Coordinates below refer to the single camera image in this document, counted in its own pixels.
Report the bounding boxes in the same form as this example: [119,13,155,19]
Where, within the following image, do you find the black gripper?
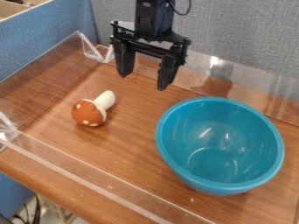
[111,20,193,91]

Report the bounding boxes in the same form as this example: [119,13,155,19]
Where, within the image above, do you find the red white-spotted toy mushroom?
[71,90,117,127]

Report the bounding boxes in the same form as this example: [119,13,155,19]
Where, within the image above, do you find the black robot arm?
[110,0,193,91]

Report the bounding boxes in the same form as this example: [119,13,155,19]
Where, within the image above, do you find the blue plastic bowl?
[155,97,286,196]

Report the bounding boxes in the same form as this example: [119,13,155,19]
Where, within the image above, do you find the clear acrylic back barrier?
[78,30,299,103]

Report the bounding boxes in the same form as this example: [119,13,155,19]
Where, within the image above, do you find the clear acrylic barrier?
[78,30,299,103]
[0,112,215,224]

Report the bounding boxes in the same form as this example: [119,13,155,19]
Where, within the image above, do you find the blue partition with wooden shelf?
[0,0,98,81]

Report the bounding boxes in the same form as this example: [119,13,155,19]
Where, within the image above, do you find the clear acrylic front barrier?
[0,112,215,224]

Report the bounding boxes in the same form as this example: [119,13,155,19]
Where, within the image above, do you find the clear acrylic corner bracket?
[79,32,115,63]

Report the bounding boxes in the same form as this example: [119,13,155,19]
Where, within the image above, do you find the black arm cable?
[167,0,193,17]

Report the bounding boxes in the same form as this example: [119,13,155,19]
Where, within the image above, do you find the black cables under table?
[0,195,45,224]

